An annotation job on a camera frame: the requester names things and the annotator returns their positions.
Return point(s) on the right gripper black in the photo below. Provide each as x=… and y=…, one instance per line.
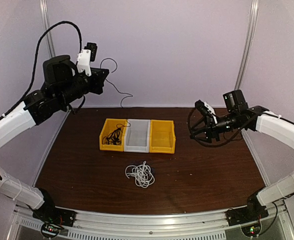
x=211, y=130

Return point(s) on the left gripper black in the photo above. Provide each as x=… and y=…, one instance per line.
x=99, y=77

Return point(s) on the yellow bin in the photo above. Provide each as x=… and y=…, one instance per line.
x=162, y=137
x=112, y=134

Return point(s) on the white bin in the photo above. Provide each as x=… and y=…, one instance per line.
x=137, y=136

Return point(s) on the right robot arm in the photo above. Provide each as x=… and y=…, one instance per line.
x=258, y=119

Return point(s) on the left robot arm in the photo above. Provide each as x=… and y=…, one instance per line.
x=64, y=82

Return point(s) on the right circuit board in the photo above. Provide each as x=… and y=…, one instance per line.
x=251, y=230

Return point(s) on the circuit board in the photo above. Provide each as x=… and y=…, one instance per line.
x=49, y=231
x=251, y=230

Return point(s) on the left circuit board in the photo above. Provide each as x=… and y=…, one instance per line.
x=49, y=231

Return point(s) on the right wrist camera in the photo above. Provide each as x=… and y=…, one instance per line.
x=206, y=110

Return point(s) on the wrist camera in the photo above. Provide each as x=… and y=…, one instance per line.
x=85, y=57
x=206, y=110

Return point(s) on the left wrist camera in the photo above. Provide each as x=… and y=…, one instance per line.
x=85, y=57

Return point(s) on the right frame post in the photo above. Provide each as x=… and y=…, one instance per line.
x=252, y=23

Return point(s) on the frame post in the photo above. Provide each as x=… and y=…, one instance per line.
x=252, y=23
x=46, y=24

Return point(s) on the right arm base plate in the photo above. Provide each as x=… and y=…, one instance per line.
x=239, y=216

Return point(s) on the left frame post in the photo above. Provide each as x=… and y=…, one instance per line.
x=46, y=24

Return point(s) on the aluminium front rail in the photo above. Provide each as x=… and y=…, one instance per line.
x=208, y=225

